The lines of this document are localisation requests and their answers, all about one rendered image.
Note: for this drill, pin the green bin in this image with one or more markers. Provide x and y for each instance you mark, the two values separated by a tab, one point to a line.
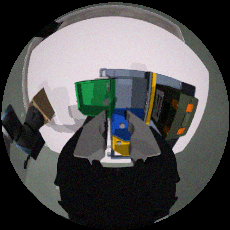
90	96

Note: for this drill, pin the yellow open bin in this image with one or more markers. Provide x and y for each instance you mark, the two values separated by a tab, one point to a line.
121	149

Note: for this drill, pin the blue open bin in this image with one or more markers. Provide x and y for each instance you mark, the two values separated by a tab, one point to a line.
118	117

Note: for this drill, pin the yellow vertical bar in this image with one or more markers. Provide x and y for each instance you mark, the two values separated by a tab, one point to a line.
153	85

